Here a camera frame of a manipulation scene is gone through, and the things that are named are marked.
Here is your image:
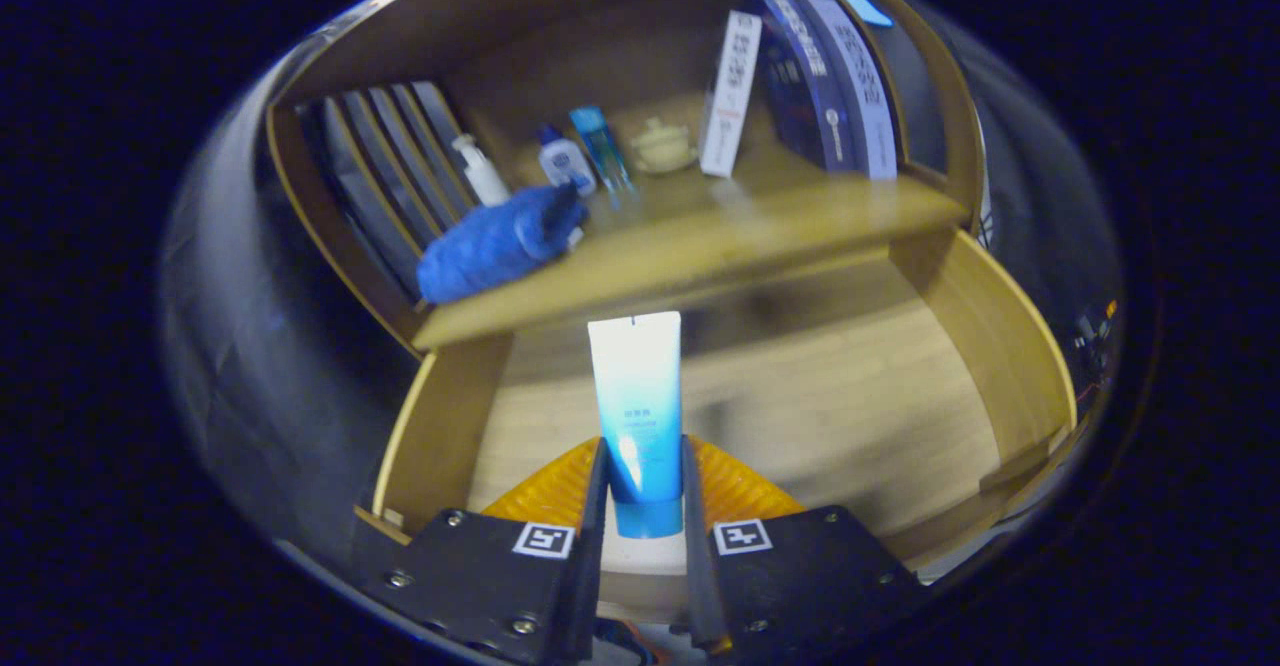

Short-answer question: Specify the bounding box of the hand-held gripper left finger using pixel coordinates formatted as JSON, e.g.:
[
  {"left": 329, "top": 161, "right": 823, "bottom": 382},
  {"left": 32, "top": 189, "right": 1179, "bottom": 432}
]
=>
[{"left": 350, "top": 436, "right": 611, "bottom": 666}]

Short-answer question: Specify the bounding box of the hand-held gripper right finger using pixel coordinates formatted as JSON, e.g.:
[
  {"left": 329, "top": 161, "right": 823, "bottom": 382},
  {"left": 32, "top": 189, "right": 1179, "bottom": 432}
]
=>
[{"left": 682, "top": 434, "right": 926, "bottom": 659}]

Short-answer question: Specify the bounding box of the blue and white tube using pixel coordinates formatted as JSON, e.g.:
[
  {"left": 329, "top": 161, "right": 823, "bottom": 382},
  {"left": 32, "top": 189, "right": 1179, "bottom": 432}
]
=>
[{"left": 587, "top": 311, "right": 686, "bottom": 540}]

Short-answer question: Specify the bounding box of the wooden drawer with black knob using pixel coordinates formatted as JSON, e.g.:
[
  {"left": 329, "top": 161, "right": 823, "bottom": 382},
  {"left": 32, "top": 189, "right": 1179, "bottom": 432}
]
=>
[{"left": 372, "top": 228, "right": 1079, "bottom": 627}]

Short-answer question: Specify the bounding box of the wooden countertop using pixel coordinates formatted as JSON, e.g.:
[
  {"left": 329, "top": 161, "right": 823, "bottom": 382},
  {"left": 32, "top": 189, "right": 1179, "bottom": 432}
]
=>
[{"left": 412, "top": 96, "right": 971, "bottom": 352}]

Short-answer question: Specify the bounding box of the rolled blue towel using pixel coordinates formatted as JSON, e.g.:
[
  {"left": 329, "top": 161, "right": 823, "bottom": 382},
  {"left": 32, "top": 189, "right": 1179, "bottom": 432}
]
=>
[{"left": 416, "top": 182, "right": 591, "bottom": 305}]

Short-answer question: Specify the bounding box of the black backdrop cloth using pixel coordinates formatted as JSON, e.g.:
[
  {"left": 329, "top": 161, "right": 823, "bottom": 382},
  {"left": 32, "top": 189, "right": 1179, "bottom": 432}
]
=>
[{"left": 160, "top": 0, "right": 1126, "bottom": 557}]

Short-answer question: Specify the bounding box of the white pump bottle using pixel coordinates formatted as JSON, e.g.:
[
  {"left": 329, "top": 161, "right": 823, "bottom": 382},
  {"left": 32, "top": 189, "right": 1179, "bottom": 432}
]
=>
[{"left": 450, "top": 133, "right": 511, "bottom": 208}]

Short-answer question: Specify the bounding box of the white bottle with blue cap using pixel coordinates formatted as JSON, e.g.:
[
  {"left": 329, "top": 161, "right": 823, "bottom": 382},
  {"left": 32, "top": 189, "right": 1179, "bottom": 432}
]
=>
[{"left": 536, "top": 124, "right": 598, "bottom": 197}]

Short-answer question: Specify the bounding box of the clear blue bottle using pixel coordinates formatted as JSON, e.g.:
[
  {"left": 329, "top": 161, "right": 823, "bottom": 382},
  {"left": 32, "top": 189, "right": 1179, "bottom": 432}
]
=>
[{"left": 569, "top": 106, "right": 636, "bottom": 195}]

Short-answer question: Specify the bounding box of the black equipment with orange part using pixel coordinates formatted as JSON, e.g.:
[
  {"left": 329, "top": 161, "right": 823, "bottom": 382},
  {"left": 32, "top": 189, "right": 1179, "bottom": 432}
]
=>
[{"left": 1070, "top": 296, "right": 1121, "bottom": 397}]

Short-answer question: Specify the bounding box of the white book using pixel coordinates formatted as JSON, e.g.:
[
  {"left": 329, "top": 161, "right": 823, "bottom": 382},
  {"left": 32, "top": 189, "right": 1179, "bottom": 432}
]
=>
[{"left": 698, "top": 10, "right": 763, "bottom": 179}]

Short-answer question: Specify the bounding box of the dark navy book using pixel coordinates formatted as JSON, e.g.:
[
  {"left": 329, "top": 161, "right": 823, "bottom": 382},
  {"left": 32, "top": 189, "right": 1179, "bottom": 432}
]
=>
[{"left": 750, "top": 0, "right": 831, "bottom": 172}]

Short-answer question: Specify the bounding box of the blue spine book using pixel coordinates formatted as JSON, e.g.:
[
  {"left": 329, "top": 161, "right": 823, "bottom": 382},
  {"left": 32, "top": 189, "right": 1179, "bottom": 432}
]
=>
[{"left": 765, "top": 0, "right": 861, "bottom": 175}]

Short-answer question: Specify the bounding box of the pale lavender book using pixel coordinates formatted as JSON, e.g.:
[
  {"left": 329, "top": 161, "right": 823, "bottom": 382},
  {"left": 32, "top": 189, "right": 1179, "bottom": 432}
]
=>
[{"left": 800, "top": 0, "right": 899, "bottom": 181}]

